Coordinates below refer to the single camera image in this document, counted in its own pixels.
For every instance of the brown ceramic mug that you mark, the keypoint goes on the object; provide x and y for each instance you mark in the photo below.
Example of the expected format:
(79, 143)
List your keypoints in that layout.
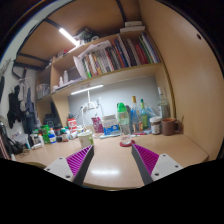
(170, 126)

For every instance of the ceiling light strip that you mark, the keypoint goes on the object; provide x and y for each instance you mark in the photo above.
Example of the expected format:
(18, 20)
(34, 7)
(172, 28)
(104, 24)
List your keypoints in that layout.
(68, 36)

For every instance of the clear glass bottle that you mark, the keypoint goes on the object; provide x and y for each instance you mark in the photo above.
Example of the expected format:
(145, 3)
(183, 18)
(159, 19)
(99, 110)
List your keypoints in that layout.
(163, 105)

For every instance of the pink snack bag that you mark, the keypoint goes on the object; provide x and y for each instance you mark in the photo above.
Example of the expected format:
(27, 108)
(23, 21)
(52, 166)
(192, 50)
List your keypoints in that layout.
(97, 124)

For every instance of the red white canister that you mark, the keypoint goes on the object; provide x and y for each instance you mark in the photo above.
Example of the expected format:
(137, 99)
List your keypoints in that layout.
(72, 124)

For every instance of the white ceramic cup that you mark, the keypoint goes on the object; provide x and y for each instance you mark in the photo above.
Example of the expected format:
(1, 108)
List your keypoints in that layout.
(85, 139)

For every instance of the white desk lamp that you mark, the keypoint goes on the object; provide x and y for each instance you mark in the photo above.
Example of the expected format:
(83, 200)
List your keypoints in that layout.
(88, 88)

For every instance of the white blue small bottle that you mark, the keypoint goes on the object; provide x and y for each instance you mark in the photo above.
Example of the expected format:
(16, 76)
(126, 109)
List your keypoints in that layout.
(52, 136)

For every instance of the green container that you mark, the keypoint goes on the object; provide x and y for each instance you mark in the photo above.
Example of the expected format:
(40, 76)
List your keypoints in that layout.
(45, 132)

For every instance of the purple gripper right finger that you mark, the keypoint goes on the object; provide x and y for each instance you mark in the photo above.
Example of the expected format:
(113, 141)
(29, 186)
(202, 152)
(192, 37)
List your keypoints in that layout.
(152, 166)

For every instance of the white blue carton box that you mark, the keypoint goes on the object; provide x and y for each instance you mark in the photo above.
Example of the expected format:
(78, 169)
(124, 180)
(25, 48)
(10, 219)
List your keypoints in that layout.
(110, 125)

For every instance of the green cap plastic bottle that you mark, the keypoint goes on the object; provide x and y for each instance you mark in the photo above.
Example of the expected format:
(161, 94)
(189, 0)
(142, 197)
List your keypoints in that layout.
(123, 118)

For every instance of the green glass bottle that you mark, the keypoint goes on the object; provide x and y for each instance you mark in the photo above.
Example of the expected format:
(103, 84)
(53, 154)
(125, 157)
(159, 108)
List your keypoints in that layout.
(144, 115)

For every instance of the clear drinking glass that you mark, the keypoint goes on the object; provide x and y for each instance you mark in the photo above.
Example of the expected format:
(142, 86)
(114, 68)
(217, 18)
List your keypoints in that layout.
(126, 135)

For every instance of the row of books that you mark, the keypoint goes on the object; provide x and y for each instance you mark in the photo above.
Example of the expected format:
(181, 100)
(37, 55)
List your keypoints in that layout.
(116, 54)

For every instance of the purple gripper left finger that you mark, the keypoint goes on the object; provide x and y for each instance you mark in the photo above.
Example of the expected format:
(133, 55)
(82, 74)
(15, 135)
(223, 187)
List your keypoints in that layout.
(74, 167)

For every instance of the blue glass bottle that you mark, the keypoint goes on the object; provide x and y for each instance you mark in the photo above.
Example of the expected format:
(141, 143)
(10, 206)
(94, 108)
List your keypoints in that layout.
(135, 119)

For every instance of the red round coaster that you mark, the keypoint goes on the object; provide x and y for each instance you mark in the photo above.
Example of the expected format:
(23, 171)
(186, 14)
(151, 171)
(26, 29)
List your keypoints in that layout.
(127, 145)

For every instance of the dark jar white lid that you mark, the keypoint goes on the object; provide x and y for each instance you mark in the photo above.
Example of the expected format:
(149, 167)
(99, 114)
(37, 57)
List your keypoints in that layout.
(155, 125)

